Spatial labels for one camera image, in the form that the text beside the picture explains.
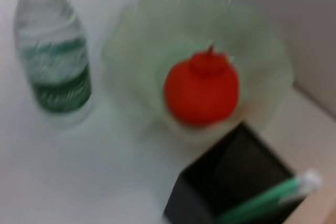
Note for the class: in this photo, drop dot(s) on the clear water bottle green label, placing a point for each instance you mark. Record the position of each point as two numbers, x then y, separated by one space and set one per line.
55 64

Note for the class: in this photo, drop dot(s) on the red-orange knitted fruit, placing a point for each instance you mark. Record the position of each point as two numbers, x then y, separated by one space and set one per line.
202 90

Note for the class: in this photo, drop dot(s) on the black mesh pen holder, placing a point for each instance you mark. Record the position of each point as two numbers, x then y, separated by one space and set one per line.
210 182

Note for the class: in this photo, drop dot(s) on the translucent green fruit bowl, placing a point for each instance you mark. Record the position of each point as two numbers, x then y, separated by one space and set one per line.
147 64

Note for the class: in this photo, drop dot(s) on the green utility knife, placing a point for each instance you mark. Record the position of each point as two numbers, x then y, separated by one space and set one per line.
270 195

